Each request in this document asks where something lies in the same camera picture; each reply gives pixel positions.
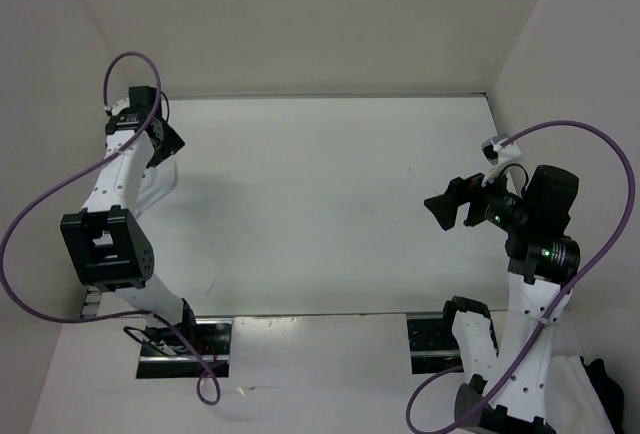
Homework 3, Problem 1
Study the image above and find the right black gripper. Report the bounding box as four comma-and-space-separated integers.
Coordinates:
424, 157, 532, 229

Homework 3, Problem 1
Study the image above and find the white skirt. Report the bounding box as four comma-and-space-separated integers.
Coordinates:
135, 159, 178, 218

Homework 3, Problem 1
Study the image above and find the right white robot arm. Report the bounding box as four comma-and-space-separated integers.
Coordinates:
424, 165, 580, 433

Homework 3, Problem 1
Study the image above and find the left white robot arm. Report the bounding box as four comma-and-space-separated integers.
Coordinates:
60, 86, 200, 356

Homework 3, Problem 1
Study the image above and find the white cloth pile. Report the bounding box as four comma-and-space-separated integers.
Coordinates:
545, 356, 614, 434

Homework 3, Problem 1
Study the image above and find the black cloth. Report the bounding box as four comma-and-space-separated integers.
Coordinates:
582, 358, 625, 434

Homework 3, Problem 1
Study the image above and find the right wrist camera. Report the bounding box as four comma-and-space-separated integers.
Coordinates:
481, 134, 522, 170

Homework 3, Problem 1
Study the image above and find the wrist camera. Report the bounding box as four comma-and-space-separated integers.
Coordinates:
481, 134, 522, 170
105, 97, 130, 117

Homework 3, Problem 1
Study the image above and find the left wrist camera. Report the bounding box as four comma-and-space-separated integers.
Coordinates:
105, 97, 130, 117

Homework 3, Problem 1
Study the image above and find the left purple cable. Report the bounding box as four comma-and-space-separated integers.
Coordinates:
0, 52, 221, 405

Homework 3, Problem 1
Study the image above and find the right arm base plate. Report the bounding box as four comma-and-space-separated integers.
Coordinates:
405, 311, 501, 376

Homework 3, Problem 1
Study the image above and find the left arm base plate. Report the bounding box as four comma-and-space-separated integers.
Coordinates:
123, 317, 233, 379

